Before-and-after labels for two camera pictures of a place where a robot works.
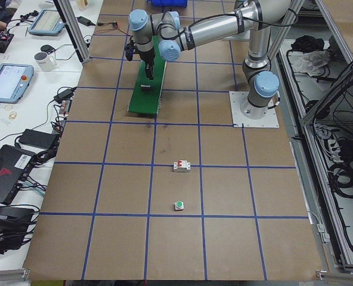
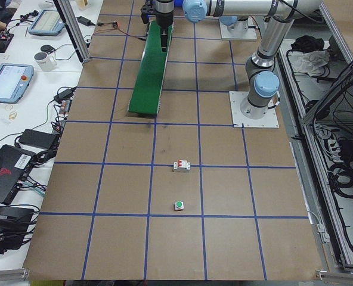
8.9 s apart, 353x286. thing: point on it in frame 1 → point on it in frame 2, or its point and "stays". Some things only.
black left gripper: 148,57 → 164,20
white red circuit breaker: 182,165 stays
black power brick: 37,139 stays
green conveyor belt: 146,101 stays
